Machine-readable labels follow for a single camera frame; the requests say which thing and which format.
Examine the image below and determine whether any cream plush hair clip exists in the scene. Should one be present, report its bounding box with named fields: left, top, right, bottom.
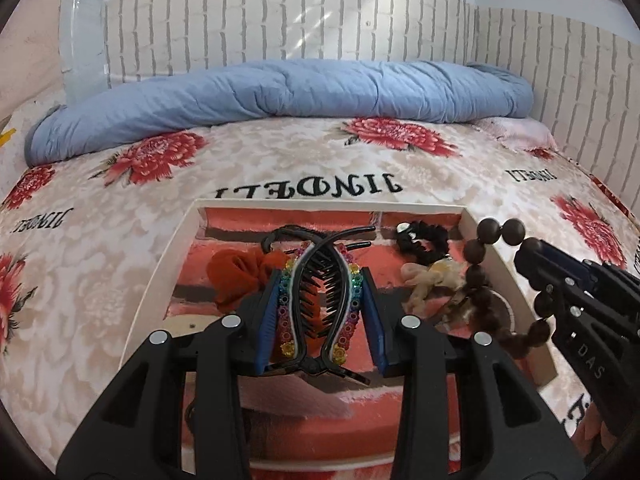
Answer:
left=239, top=375, right=354, bottom=419

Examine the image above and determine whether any cream scrunchie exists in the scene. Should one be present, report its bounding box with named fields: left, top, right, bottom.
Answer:
left=400, top=258, right=466, bottom=318

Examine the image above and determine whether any brown wooden bead bracelet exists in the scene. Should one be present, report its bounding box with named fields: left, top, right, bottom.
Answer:
left=462, top=216, right=554, bottom=360

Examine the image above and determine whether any clear plastic sheet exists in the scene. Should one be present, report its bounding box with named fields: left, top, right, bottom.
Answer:
left=58, top=0, right=108, bottom=105

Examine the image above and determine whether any rainbow beaded black hair claw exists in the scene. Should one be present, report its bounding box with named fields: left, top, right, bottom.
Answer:
left=265, top=232, right=372, bottom=386

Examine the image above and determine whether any black cord bracelet purple charm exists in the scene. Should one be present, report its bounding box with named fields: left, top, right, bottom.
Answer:
left=259, top=224, right=374, bottom=256

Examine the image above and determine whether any white tray brick-pattern liner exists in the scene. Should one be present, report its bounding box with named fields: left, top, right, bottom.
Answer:
left=118, top=198, right=559, bottom=480

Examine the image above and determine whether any pink pillow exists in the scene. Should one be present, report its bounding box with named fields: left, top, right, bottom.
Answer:
left=472, top=117, right=558, bottom=151

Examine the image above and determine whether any rolled blue duvet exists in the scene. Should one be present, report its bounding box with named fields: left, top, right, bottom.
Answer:
left=24, top=58, right=534, bottom=167

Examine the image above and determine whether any watch with beige strap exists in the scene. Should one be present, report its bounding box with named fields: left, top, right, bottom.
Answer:
left=431, top=288, right=515, bottom=334

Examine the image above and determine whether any floral fleece bed blanket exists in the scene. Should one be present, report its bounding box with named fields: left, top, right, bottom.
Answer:
left=1, top=117, right=639, bottom=469

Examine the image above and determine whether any yellow cloth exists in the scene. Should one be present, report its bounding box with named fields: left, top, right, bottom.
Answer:
left=0, top=128, right=16, bottom=146

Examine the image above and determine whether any rust orange scrunchie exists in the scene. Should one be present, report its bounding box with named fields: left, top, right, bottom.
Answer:
left=206, top=248, right=323, bottom=363

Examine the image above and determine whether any black scrunchie with bell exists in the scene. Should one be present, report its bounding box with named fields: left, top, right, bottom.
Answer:
left=395, top=220, right=449, bottom=266

